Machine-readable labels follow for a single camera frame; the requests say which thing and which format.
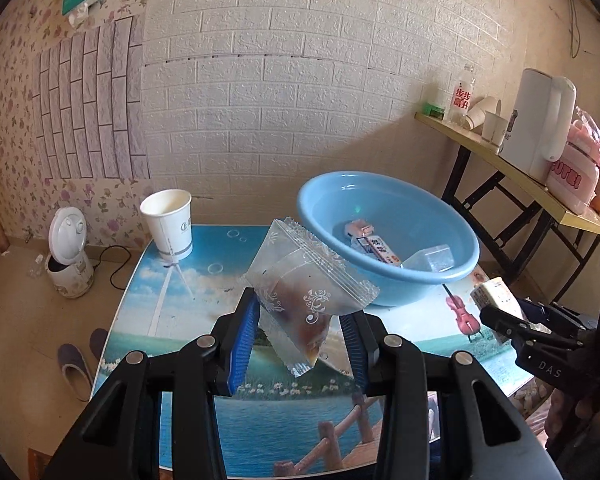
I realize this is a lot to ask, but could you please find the yellow folding side table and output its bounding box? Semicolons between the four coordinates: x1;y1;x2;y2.
415;113;600;302

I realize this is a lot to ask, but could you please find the upright paper cup on shelf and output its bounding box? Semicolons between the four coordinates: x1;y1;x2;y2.
482;112;508;148

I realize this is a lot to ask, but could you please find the white electric kettle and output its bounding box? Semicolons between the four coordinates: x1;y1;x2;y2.
500;68;577;184

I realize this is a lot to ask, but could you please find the pink toy car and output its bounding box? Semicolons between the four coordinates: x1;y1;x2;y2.
344;219;375;238

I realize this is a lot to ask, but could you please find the Face tissue pack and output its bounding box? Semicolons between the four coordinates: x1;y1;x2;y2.
470;278;526;335

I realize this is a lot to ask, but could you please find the white electric rice cooker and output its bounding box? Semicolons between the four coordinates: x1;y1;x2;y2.
45;207;94;299

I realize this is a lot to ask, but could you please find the white paper cup on table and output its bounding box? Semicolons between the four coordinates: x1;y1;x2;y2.
140;188;193;263

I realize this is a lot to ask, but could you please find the clear bag of cotton swabs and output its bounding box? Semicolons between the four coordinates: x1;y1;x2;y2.
401;244;455;273

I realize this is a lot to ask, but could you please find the small green box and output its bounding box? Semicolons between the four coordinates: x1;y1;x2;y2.
422;102;445;120

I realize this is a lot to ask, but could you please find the clear bottle red label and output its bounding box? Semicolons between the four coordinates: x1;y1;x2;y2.
445;63;476;126

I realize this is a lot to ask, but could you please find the small blue white carton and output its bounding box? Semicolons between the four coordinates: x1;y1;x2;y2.
351;234;402;266

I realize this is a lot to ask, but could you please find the light blue plastic basin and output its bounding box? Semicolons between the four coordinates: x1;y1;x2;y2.
297;171;480;308

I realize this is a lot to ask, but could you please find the pink rice cooker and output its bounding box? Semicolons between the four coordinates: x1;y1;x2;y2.
546;106;600;216

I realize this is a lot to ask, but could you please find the clear zip bag with food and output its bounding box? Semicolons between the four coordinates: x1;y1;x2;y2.
245;218;380;377

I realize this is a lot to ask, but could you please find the person's right hand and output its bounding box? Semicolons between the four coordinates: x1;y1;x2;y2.
544;389;600;452

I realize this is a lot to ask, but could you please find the black power cable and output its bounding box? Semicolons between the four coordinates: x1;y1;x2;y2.
90;244;132;292

